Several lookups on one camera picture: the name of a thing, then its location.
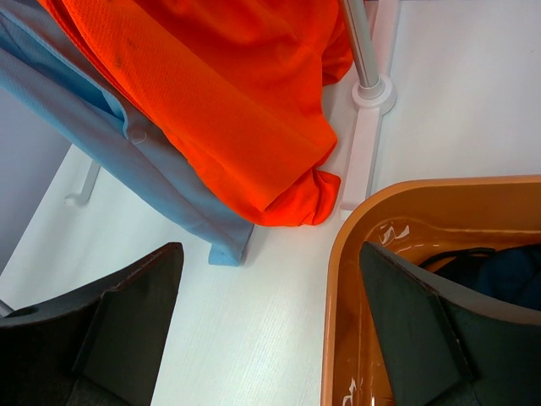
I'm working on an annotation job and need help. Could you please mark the navy blue shorts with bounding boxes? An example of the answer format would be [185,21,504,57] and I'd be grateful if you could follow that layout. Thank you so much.
[419,244,540,310]

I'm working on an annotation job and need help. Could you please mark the orange shorts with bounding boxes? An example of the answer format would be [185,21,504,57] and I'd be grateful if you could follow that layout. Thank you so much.
[40,0,354,228]

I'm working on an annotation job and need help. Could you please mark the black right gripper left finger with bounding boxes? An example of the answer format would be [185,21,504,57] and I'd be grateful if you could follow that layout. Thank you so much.
[1,243,184,405]

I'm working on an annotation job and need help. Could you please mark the silver white clothes rack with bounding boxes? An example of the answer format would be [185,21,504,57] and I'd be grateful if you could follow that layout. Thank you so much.
[63,0,402,212]

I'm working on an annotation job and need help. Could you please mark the light blue shorts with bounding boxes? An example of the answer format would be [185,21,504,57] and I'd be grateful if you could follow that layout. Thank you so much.
[1,1,254,266]

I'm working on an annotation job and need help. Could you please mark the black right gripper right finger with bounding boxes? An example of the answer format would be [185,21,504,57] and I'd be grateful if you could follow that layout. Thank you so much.
[359,243,540,405]

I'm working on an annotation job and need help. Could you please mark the orange plastic basket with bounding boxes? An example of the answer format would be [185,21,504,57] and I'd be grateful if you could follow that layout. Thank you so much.
[320,175,540,405]

